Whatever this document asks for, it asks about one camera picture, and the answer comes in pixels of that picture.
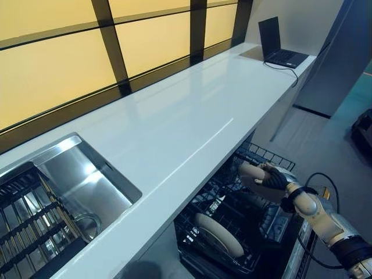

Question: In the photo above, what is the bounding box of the black laptop power cable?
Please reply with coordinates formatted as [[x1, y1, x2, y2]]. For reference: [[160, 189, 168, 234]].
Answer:
[[263, 60, 299, 88]]

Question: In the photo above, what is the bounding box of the black open laptop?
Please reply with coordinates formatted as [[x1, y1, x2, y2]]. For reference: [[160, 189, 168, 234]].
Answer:
[[257, 16, 310, 70]]

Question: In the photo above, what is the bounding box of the steel sink drain ring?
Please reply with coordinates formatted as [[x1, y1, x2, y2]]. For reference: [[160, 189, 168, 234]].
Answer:
[[71, 213, 103, 242]]

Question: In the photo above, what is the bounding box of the open dishwasher with dark rack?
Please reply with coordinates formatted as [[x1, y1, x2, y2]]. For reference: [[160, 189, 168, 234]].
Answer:
[[173, 139, 320, 279]]

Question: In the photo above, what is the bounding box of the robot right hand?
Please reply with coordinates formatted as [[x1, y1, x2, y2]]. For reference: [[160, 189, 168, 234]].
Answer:
[[255, 162, 301, 199]]

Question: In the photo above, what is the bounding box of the dark bulky floor object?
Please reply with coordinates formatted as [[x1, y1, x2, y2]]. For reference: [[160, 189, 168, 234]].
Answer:
[[349, 108, 372, 159]]

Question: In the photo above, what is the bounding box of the steel roll-up drying rack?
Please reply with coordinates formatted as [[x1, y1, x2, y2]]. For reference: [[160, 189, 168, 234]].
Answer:
[[0, 162, 88, 279]]

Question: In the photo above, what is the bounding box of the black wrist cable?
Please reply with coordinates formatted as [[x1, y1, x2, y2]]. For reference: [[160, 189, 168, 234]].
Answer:
[[296, 172, 345, 269]]

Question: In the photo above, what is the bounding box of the beige ceramic plate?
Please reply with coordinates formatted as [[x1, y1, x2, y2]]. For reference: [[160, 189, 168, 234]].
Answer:
[[238, 162, 287, 205], [194, 212, 244, 258]]

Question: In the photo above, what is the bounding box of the stainless steel sink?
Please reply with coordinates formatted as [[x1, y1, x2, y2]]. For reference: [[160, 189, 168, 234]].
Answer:
[[0, 132, 143, 279]]

